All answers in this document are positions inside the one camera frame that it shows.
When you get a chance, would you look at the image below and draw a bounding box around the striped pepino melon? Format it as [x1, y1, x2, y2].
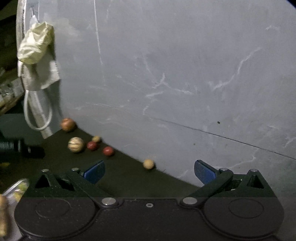
[67, 137, 84, 153]

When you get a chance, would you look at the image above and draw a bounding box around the red cherry tomato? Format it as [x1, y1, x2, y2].
[86, 141, 97, 151]
[102, 146, 114, 156]

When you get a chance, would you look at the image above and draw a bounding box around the small tan fruit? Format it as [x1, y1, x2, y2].
[92, 136, 101, 143]
[143, 159, 154, 170]

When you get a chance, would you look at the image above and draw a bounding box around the dark spotted banana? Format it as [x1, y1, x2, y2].
[0, 195, 10, 237]

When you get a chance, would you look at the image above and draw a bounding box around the black table mat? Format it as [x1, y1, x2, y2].
[1, 128, 198, 198]

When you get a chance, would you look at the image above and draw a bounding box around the silver metal tray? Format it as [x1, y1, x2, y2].
[2, 178, 30, 203]

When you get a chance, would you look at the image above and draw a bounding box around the red pomegranate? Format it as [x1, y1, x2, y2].
[60, 118, 76, 132]

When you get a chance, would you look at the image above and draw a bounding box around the cream cloth bag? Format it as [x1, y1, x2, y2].
[17, 22, 60, 91]

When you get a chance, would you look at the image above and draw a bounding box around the white hose loop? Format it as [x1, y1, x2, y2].
[23, 89, 53, 132]

